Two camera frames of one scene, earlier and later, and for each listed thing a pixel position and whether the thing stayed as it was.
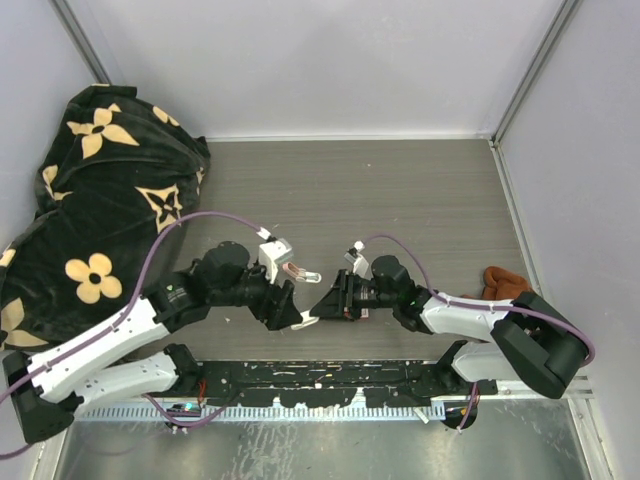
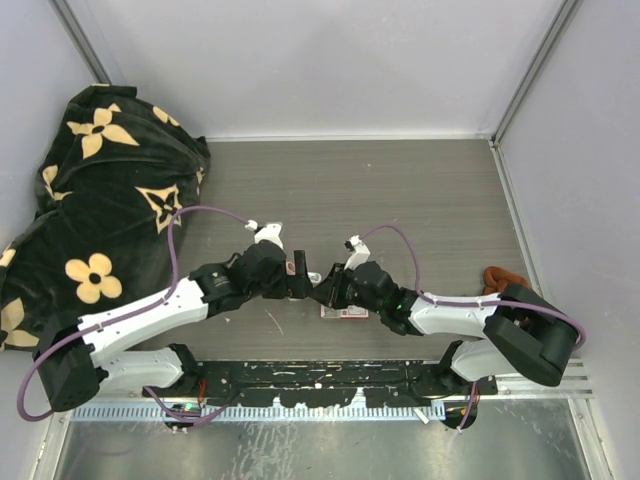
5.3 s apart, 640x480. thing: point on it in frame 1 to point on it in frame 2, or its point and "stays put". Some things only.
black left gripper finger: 285,299 to 300,265
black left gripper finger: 282,317 to 298,286
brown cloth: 500,285 stays put
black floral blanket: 113,172 stays put
